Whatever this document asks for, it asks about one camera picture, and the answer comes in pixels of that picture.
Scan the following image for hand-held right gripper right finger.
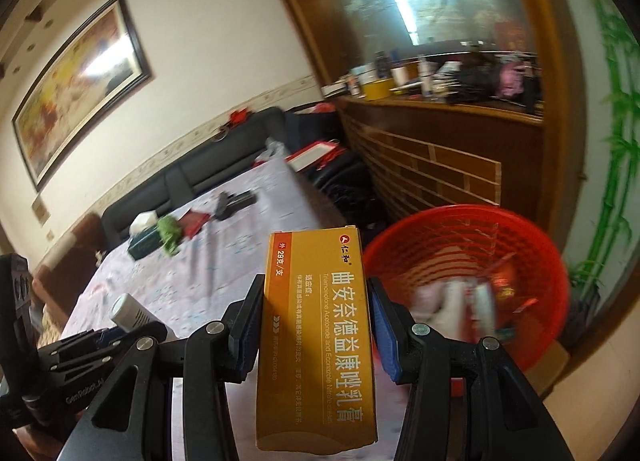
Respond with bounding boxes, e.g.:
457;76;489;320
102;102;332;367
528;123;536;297
367;277;573;461

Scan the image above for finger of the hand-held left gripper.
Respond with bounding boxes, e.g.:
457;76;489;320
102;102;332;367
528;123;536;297
37;321;168;384

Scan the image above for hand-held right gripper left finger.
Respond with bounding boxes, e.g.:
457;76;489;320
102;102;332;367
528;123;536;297
65;273;266;461

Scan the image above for white plastic bottle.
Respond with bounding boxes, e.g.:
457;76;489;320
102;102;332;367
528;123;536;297
109;292;168;333

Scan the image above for orange medicine box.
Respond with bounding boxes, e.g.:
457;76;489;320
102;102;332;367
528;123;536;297
255;226;379;452

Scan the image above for white plastic packaging bag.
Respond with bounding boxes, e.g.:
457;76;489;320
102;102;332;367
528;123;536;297
412;278;498;337

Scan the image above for red plastic mesh basket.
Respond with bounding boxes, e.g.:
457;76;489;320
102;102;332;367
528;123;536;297
361;204;572;382

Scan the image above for brown chair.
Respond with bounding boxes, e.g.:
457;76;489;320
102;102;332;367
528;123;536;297
30;214;108;327

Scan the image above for red pouch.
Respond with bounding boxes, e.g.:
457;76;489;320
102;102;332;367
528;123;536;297
179;208;213;237

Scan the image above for dark green tissue box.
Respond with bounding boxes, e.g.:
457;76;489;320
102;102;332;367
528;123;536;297
127;211;166;259

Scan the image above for green plush toy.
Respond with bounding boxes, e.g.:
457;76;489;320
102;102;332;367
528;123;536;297
157;216;183;258

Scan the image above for black handheld device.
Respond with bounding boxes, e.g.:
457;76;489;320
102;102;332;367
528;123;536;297
214;190;258;220

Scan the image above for black bag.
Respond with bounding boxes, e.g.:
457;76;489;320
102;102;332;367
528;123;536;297
297;151;386;232

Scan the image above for black sofa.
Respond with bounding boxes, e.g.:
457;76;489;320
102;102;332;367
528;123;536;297
100;106;291;247

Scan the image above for red and white box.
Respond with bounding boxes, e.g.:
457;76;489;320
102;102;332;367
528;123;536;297
284;140;347;173

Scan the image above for wooden cabinet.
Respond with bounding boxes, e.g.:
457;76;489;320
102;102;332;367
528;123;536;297
330;91;546;232

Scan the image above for assorted bottles and jars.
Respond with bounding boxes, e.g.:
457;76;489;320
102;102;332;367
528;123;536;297
322;48;546;114

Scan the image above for beige wall plate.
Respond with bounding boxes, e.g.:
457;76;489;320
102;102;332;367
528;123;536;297
31;194;52;223

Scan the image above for framed wall painting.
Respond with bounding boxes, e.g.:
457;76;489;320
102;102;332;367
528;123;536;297
11;0;153;193

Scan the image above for green bamboo wall decal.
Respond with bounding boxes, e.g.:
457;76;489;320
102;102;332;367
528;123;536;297
570;0;640;292

